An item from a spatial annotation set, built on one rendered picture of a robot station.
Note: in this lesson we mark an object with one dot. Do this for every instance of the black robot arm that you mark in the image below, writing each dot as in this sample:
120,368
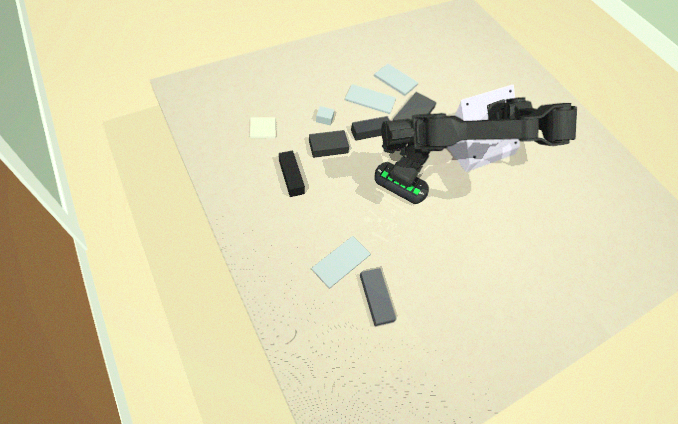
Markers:
515,119

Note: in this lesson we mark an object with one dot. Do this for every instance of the dark grey controller unit with green rocker switches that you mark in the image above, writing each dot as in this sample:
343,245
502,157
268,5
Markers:
414,194

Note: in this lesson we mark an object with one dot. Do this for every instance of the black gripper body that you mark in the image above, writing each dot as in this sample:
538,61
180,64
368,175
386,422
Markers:
406,172

